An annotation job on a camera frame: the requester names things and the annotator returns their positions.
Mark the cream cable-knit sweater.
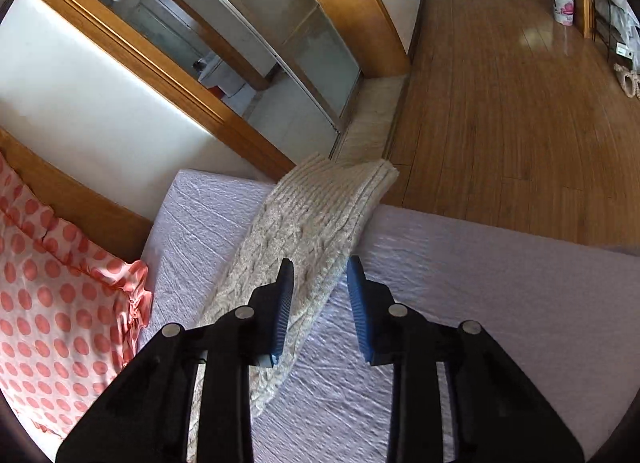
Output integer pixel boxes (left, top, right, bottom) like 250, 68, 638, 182
198, 154, 398, 455

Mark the lavender bed sheet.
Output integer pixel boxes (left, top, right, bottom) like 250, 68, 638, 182
142, 171, 639, 462

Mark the pink polka dot pillow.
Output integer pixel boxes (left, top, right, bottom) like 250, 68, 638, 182
1, 163, 152, 437

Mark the wooden bed headboard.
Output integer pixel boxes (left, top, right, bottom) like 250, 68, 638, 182
1, 128, 153, 263

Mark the white pink container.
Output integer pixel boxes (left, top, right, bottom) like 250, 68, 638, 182
553, 0, 575, 27

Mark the sliding glass door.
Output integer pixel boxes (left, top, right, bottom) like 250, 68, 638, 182
218, 0, 360, 132

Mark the wooden door frame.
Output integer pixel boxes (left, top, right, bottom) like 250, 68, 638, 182
45, 0, 410, 180

